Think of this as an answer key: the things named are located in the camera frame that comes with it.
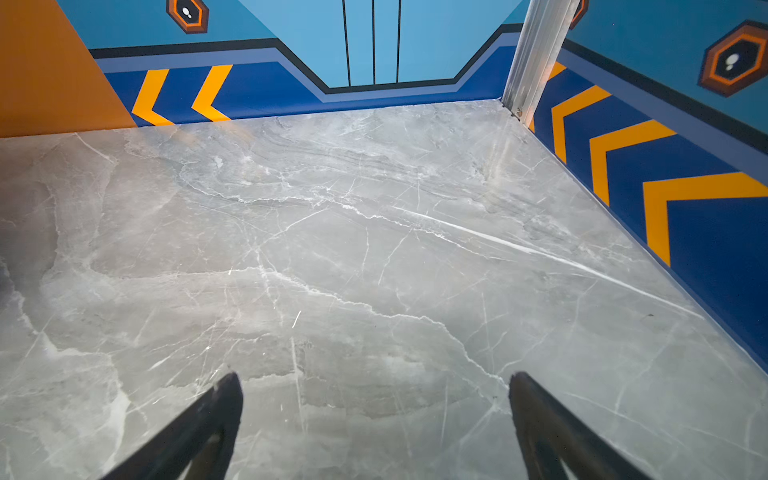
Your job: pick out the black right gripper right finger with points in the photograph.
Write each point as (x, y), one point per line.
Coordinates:
(556, 444)

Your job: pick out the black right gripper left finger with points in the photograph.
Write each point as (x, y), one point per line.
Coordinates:
(198, 444)

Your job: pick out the aluminium right corner post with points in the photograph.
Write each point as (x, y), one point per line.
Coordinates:
(541, 38)

